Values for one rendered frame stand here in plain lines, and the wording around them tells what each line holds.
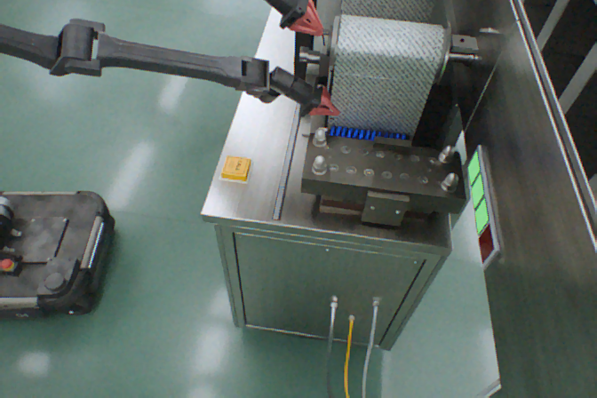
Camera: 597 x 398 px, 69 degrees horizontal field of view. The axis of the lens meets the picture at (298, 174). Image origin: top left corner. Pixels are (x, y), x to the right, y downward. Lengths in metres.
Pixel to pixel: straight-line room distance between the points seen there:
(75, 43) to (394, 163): 0.77
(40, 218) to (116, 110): 1.00
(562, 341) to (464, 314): 1.52
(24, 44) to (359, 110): 0.76
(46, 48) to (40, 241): 1.16
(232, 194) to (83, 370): 1.12
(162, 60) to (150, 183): 1.49
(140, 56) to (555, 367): 0.91
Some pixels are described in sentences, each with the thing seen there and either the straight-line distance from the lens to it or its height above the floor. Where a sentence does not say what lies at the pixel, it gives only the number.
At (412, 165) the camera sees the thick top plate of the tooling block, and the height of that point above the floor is 1.03.
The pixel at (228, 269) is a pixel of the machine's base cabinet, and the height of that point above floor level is 0.60.
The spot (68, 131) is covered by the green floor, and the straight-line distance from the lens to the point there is 2.89.
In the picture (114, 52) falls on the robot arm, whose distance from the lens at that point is 1.02.
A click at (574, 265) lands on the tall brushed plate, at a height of 1.39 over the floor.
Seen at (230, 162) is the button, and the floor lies 0.92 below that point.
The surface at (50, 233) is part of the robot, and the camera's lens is 2.10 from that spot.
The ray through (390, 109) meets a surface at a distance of 1.15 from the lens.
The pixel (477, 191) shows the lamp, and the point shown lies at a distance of 0.93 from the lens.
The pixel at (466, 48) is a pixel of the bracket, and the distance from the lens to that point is 1.10.
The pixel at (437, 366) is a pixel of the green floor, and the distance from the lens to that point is 2.03.
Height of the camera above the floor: 1.85
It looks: 50 degrees down
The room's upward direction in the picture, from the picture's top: 4 degrees clockwise
